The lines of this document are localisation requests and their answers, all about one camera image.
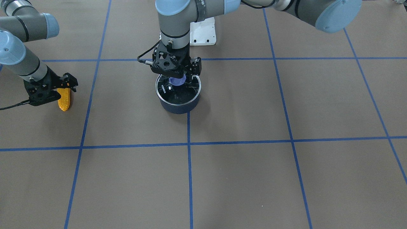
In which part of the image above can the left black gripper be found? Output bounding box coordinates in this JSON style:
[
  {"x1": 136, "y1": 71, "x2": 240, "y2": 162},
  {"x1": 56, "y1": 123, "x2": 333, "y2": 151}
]
[{"x1": 167, "y1": 47, "x2": 202, "y2": 86}]

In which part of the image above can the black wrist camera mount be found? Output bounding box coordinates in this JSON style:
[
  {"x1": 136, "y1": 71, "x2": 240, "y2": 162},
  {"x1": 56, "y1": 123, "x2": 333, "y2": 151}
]
[
  {"x1": 26, "y1": 85, "x2": 61, "y2": 106},
  {"x1": 150, "y1": 48, "x2": 179, "y2": 77}
]

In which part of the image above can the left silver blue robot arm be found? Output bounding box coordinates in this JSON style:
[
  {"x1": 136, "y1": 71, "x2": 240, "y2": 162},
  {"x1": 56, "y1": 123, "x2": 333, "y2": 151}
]
[{"x1": 148, "y1": 0, "x2": 362, "y2": 79}]

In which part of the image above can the yellow toy corn cob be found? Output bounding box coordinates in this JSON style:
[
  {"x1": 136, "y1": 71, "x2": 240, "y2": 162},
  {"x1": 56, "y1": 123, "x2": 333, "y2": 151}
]
[{"x1": 57, "y1": 88, "x2": 71, "y2": 112}]

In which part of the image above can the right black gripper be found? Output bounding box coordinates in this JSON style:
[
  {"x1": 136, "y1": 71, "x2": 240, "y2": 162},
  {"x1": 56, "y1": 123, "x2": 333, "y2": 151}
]
[{"x1": 24, "y1": 72, "x2": 78, "y2": 96}]

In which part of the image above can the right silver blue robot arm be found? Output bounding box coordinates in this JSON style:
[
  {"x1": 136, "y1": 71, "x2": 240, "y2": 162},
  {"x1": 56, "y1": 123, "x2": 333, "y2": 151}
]
[{"x1": 1, "y1": 0, "x2": 78, "y2": 100}]

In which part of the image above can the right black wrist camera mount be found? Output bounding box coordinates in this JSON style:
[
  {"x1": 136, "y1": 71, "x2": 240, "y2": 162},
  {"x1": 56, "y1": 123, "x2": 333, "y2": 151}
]
[{"x1": 26, "y1": 85, "x2": 61, "y2": 106}]

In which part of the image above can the dark blue saucepan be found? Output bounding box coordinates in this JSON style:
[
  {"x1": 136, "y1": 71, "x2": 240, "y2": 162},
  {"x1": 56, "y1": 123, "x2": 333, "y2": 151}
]
[{"x1": 155, "y1": 74, "x2": 202, "y2": 114}]

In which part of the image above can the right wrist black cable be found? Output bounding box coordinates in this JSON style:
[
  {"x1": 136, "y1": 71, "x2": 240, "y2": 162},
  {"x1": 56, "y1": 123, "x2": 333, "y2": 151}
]
[{"x1": 0, "y1": 100, "x2": 31, "y2": 111}]

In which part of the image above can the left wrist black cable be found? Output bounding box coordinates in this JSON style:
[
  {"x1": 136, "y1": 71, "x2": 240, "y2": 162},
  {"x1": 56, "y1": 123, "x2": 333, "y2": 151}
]
[{"x1": 137, "y1": 41, "x2": 161, "y2": 66}]

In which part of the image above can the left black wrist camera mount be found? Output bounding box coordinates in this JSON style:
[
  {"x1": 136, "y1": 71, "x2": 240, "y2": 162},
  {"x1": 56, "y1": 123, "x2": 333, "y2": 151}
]
[{"x1": 150, "y1": 48, "x2": 179, "y2": 77}]

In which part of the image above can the glass lid purple knob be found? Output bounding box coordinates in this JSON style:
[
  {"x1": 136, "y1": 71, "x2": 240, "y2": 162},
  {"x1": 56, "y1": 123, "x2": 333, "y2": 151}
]
[{"x1": 155, "y1": 74, "x2": 202, "y2": 106}]

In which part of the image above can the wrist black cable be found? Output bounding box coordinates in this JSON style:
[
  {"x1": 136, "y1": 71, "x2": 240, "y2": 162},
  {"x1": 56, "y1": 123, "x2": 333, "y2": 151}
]
[
  {"x1": 0, "y1": 100, "x2": 31, "y2": 111},
  {"x1": 137, "y1": 41, "x2": 161, "y2": 66}
]

